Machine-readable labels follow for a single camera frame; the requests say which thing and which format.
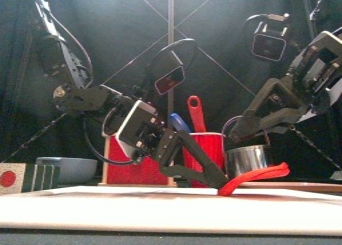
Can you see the red cup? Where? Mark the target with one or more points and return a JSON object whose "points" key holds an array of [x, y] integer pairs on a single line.
{"points": [[210, 149]]}

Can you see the small rectangular toy block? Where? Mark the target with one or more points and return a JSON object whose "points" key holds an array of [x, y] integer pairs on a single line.
{"points": [[11, 179]]}

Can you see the white cutting board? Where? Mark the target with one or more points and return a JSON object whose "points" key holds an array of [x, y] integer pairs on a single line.
{"points": [[156, 212]]}

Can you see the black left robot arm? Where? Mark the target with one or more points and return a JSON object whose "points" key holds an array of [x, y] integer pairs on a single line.
{"points": [[67, 62]]}

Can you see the red plastic utensil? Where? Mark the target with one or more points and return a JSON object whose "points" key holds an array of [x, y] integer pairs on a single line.
{"points": [[197, 117]]}

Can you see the round metal dough cutter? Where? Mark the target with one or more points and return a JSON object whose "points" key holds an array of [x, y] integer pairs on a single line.
{"points": [[248, 160]]}

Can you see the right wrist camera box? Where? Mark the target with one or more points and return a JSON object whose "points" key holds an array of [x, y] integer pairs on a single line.
{"points": [[269, 47]]}

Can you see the wooden drawer box red front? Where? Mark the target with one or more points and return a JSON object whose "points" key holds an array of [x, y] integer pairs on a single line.
{"points": [[134, 172]]}

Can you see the light blue bowl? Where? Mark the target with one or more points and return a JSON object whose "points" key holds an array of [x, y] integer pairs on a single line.
{"points": [[71, 170]]}

